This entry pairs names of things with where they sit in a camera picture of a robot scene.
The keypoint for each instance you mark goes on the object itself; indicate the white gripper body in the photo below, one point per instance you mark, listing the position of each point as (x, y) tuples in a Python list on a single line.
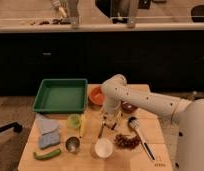
[(111, 118)]

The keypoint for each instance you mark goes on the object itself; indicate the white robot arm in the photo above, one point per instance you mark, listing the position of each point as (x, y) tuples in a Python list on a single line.
[(188, 114)]

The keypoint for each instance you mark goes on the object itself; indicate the white plastic cup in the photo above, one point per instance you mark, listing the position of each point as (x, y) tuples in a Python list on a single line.
[(103, 148)]

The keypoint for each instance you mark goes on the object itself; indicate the small metal cup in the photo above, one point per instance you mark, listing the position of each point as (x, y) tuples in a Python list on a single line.
[(72, 145)]

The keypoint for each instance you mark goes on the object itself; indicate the metal fork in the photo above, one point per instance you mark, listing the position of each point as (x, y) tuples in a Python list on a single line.
[(101, 130)]

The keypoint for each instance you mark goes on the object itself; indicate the pile of dried chilies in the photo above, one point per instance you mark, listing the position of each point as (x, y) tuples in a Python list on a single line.
[(123, 142)]

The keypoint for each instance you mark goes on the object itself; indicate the dark brown bowl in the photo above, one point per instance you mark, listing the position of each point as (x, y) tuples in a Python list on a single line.
[(128, 108)]

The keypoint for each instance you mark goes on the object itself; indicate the orange bowl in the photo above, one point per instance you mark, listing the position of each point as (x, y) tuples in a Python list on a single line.
[(96, 96)]

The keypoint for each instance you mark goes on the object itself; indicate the green plastic tray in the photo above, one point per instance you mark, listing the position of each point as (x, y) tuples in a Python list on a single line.
[(59, 96)]

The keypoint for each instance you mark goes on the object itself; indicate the blue folded cloth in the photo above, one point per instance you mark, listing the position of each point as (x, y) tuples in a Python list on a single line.
[(48, 130)]

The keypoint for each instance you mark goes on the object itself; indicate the green chili pepper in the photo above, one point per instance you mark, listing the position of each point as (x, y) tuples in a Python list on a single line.
[(48, 155)]

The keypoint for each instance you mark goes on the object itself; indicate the black handled spoon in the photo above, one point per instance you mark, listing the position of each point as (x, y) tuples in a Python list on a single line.
[(133, 124)]

